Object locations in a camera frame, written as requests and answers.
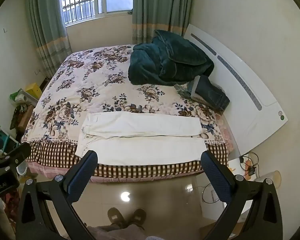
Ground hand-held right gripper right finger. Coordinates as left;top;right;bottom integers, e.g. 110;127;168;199
201;150;283;240

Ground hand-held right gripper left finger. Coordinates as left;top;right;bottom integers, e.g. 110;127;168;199
15;150;98;240

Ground white pants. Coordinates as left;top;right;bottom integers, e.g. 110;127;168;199
75;112;207;166

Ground teal shelf rack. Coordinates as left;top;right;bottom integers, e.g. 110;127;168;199
0;120;21;160

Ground white plastic bucket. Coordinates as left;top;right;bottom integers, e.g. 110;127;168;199
16;160;28;176

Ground red cloth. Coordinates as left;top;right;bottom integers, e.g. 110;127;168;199
2;190;21;220

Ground white nightstand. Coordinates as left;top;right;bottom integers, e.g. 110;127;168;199
199;156;261;223

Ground brown cardboard box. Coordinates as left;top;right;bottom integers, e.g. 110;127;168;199
17;105;36;133

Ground orange power strip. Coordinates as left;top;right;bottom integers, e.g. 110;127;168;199
244;160;253;180

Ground person's left shoe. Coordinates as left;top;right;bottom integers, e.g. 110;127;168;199
107;207;127;228

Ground person's shoe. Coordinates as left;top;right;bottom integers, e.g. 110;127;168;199
129;208;147;230
107;207;127;228

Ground beige cylinder lamp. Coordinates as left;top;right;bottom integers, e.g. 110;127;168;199
258;170;282;188

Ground long grey carton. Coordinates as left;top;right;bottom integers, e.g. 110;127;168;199
21;92;39;107

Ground green plastic bag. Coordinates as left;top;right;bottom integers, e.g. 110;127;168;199
10;89;28;106

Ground yellow box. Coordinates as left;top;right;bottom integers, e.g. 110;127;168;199
24;82;43;100

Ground person's grey trousers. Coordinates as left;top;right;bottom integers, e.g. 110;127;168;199
86;224;165;240

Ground person's right shoe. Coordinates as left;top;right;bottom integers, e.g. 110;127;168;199
129;208;147;230

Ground white headboard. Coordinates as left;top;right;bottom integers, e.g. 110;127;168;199
184;24;289;155

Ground folded dark blue jeans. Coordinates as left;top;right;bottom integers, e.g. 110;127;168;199
187;75;230;112

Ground grey patterned cloth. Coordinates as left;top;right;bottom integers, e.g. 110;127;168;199
174;82;193;98

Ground bed with floral sheet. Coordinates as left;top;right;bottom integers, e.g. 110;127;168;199
20;44;237;183

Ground dark green blanket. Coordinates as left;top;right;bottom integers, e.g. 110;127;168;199
128;29;215;87

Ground green striped curtain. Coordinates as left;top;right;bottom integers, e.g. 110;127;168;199
132;0;194;45
25;0;72;78

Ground barred window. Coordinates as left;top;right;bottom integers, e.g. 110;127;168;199
59;0;135;27

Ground black cable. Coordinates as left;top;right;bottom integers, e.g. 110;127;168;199
239;152;260;178

